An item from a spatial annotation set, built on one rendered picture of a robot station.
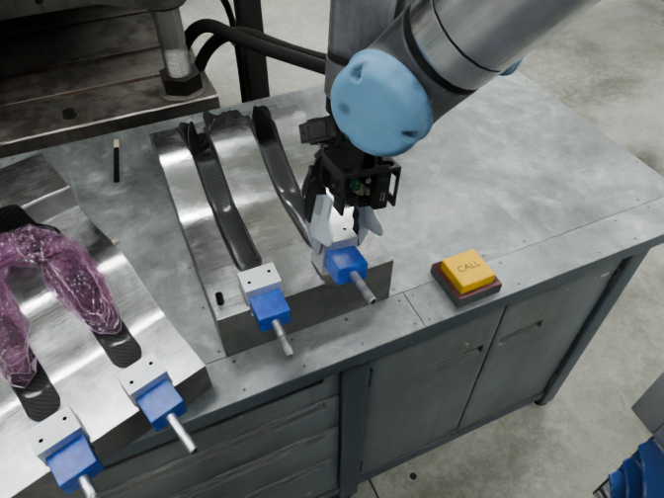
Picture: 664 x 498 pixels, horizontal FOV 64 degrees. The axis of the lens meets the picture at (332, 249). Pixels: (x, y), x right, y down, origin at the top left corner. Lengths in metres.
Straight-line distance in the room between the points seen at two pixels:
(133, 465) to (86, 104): 0.82
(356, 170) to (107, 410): 0.41
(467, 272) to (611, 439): 1.02
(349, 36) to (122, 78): 0.99
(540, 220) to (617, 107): 2.12
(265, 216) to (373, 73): 0.50
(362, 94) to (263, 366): 0.48
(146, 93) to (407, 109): 1.07
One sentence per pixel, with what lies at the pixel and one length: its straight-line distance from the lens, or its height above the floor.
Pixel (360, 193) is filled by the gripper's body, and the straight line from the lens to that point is 0.60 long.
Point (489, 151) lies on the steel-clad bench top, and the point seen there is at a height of 0.80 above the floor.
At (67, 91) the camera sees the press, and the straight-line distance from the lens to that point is 1.46.
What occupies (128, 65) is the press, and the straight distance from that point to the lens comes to 1.52.
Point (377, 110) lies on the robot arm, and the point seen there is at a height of 1.25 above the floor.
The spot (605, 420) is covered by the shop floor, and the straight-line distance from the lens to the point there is 1.78.
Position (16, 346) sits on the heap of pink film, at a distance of 0.77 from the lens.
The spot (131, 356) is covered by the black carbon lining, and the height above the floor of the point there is 0.85.
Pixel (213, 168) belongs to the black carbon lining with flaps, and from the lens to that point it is 0.89.
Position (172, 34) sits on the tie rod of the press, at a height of 0.93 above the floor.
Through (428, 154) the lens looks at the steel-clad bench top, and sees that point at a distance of 1.10.
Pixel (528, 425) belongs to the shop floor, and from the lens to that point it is 1.69.
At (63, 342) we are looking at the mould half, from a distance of 0.78.
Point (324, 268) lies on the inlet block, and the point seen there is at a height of 0.91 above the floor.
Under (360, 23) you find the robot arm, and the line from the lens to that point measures 0.53.
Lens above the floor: 1.45
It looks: 47 degrees down
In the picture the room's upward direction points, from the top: straight up
